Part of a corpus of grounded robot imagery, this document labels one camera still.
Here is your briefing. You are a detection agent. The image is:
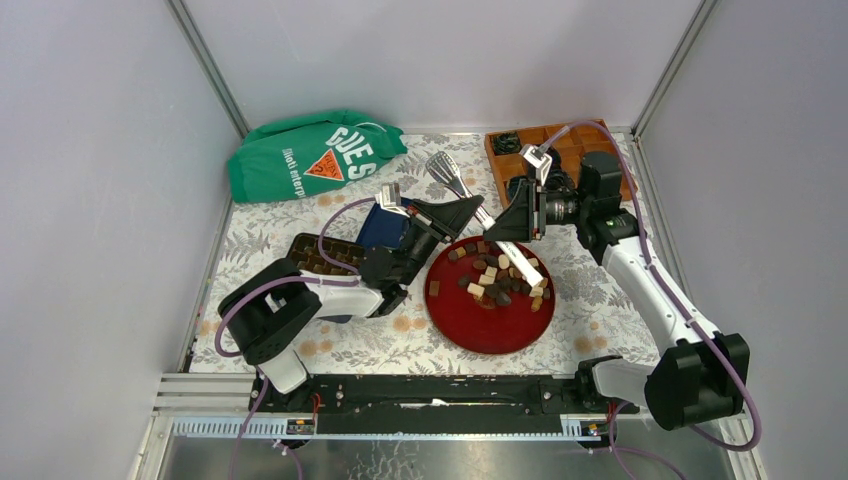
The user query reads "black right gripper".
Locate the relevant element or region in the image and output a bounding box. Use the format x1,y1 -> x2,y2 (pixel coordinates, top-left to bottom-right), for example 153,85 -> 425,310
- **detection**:
482,180 -> 589,244

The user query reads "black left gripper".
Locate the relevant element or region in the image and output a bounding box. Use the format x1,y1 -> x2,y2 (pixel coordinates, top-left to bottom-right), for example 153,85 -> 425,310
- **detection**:
395,192 -> 478,287

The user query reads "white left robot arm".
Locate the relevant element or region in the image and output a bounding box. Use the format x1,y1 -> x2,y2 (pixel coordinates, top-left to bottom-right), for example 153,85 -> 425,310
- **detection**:
216,195 -> 483,411

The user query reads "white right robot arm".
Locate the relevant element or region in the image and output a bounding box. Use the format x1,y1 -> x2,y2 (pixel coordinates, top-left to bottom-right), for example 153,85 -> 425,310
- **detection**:
484,145 -> 750,430

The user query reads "white rectangular chocolate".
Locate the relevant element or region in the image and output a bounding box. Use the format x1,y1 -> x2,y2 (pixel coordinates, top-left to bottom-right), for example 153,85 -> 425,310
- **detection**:
466,283 -> 485,298

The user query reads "blue chocolate box with tray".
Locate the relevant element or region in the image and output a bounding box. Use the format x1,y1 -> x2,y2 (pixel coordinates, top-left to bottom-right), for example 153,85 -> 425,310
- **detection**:
287,232 -> 367,325

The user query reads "floral tablecloth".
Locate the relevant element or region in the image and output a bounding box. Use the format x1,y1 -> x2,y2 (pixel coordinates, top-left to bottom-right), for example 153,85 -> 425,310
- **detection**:
188,132 -> 667,376

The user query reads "blue box lid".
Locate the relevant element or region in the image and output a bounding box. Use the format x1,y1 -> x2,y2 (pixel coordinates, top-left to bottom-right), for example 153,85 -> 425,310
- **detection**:
355,203 -> 410,249

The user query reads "orange wooden divider tray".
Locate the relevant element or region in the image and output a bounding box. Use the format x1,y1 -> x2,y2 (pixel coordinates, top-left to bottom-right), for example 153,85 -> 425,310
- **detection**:
484,124 -> 626,207

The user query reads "red round plate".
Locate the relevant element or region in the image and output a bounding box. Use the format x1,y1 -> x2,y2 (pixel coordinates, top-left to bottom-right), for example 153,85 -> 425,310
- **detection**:
425,236 -> 556,355

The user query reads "green printed bag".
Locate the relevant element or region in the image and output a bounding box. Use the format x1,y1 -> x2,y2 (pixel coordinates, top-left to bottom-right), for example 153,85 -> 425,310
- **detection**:
227,109 -> 408,203

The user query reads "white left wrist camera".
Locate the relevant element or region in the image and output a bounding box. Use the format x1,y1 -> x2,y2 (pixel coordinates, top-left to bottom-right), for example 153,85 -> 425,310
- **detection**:
374,182 -> 410,218

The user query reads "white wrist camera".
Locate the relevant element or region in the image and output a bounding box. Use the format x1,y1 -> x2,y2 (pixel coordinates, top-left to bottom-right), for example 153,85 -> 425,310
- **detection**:
374,182 -> 410,218
520,144 -> 552,187

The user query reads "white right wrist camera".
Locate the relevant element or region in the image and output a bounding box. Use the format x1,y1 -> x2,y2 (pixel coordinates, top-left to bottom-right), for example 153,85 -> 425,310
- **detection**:
520,144 -> 552,187

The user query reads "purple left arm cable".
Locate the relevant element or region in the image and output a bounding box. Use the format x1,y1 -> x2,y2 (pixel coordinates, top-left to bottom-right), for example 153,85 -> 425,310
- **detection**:
213,195 -> 386,480

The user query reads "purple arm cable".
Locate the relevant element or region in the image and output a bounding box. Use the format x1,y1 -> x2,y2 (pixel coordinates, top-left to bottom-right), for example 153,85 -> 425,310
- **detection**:
539,120 -> 764,480
213,195 -> 386,480

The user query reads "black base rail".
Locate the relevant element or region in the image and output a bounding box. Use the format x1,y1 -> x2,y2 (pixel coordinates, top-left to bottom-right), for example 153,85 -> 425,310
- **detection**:
249,374 -> 609,434

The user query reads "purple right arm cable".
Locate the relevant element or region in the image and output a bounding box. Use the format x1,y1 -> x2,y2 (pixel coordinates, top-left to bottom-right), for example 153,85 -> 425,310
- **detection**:
539,120 -> 764,480

